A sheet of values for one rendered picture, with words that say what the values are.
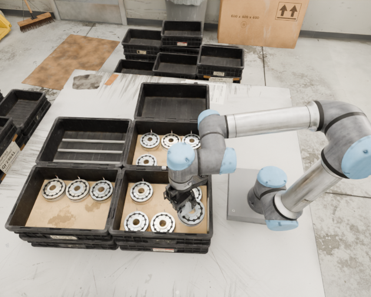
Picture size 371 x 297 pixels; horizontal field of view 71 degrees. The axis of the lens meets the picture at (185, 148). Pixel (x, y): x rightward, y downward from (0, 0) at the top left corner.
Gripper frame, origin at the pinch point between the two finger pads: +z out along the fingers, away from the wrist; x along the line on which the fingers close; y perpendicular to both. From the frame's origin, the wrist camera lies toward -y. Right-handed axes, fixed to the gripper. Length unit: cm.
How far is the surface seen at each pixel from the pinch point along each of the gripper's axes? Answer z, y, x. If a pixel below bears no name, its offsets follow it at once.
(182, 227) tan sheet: 16.4, 3.1, 1.0
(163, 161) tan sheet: 16.4, -12.6, -30.4
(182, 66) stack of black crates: 62, -117, -131
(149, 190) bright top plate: 13.5, 2.9, -21.0
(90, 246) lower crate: 27, 36, -23
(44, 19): 91, -75, -379
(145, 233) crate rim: 6.3, 17.2, -3.7
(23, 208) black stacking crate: 10, 48, -48
